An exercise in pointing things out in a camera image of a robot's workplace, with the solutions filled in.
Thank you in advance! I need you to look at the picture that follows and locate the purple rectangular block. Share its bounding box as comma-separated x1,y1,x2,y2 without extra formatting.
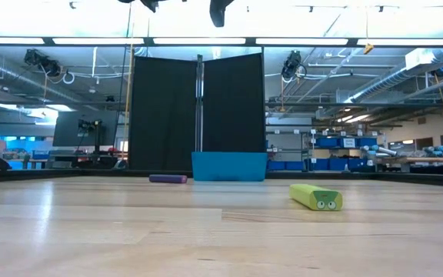
148,174,188,185

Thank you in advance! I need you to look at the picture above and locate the lime green rectangular block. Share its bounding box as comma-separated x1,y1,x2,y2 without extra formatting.
288,183,344,212

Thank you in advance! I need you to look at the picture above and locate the black hanging ceiling device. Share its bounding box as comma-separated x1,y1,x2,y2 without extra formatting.
23,48,63,78
281,49,308,82

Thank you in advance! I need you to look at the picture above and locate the black folding partition screen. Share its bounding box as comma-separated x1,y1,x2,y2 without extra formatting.
128,52,267,172

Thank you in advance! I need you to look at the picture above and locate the metal storage shelf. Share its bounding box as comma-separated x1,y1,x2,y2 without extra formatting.
266,128,385,172

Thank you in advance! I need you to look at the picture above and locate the yellow hanging tag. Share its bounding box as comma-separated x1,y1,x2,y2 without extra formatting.
362,23,375,55

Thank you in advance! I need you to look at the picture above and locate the large dark display screen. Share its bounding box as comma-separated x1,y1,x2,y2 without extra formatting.
52,110,119,148

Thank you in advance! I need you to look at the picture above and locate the blue plastic bin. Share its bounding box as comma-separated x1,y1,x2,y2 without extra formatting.
191,151,268,182

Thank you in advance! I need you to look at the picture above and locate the white ceiling box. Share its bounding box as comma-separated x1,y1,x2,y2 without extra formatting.
405,48,443,71

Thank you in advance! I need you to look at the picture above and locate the wooden workbench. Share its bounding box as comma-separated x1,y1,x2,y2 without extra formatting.
377,155,443,165

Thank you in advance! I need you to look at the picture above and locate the silver ventilation duct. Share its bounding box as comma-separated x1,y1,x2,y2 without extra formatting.
0,52,76,104
344,45,443,105

